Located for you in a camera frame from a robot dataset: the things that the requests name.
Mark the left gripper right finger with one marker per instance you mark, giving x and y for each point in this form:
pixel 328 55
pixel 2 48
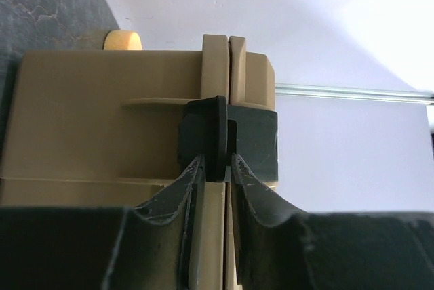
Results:
pixel 279 246

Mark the tan plastic tool box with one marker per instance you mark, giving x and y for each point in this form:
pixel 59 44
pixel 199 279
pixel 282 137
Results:
pixel 113 128

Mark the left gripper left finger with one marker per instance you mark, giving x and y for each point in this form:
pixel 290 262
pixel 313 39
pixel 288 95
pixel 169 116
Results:
pixel 154 245

